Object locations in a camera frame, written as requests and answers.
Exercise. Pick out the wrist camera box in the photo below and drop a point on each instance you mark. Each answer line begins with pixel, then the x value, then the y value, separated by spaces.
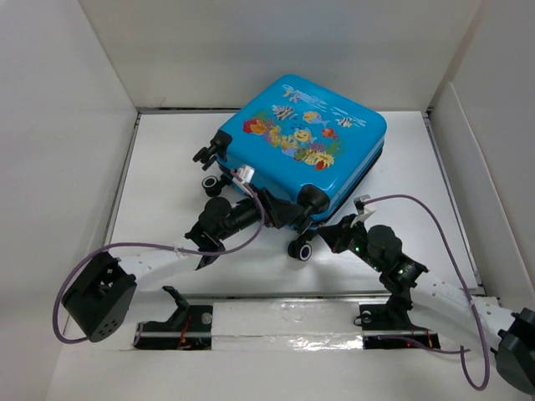
pixel 243 175
pixel 364 209

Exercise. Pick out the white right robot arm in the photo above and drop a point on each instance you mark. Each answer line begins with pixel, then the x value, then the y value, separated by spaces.
pixel 424 300

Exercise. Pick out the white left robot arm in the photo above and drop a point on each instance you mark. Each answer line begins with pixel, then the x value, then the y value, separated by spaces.
pixel 95 297

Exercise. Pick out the aluminium table rail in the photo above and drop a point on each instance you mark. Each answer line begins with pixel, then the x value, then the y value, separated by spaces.
pixel 273 326

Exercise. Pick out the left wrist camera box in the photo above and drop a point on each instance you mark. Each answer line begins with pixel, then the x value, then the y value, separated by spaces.
pixel 243 175

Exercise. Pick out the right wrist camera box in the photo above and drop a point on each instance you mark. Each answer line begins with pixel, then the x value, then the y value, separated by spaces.
pixel 364 209

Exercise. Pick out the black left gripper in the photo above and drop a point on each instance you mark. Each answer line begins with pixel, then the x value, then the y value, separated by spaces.
pixel 277 211

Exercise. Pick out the blue kids suitcase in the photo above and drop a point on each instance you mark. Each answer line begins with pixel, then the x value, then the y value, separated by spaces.
pixel 299 137

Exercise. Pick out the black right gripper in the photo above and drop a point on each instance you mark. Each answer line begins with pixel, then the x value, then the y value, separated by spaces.
pixel 337 235

